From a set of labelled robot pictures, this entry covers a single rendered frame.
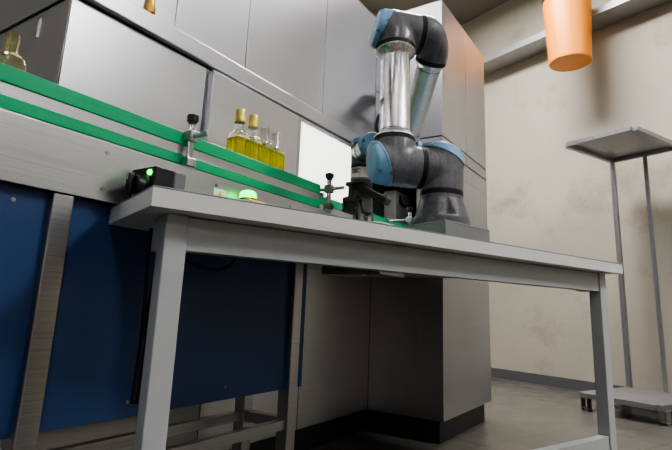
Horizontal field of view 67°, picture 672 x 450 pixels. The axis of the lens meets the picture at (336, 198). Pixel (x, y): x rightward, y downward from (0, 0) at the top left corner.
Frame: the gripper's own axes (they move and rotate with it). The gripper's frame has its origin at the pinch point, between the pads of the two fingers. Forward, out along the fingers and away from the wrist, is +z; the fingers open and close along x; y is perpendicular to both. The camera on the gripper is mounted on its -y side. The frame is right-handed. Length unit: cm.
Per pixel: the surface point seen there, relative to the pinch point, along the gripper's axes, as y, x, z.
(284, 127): 34, 6, -44
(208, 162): 7, 65, -11
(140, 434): -18, 94, 44
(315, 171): 35.0, -16.2, -31.3
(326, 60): 38, -24, -86
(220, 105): 33, 40, -40
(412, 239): -40, 43, 8
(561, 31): -24, -244, -192
